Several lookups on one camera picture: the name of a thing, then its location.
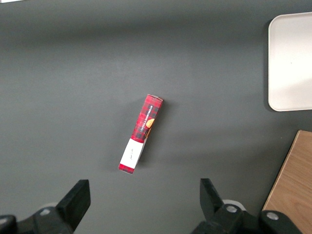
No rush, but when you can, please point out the wooden drawer cabinet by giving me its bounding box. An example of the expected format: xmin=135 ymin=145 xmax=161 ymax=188
xmin=262 ymin=130 xmax=312 ymax=234

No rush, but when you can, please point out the beige rectangular tray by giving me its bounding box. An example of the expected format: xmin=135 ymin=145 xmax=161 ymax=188
xmin=268 ymin=12 xmax=312 ymax=113

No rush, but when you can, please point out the red plaid cookie box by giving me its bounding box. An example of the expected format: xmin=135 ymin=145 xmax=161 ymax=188
xmin=118 ymin=93 xmax=164 ymax=176

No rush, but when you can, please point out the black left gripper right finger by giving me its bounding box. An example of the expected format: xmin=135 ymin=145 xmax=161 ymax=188
xmin=192 ymin=178 xmax=304 ymax=234

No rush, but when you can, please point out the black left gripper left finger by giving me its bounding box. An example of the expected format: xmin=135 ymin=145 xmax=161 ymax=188
xmin=0 ymin=179 xmax=92 ymax=234

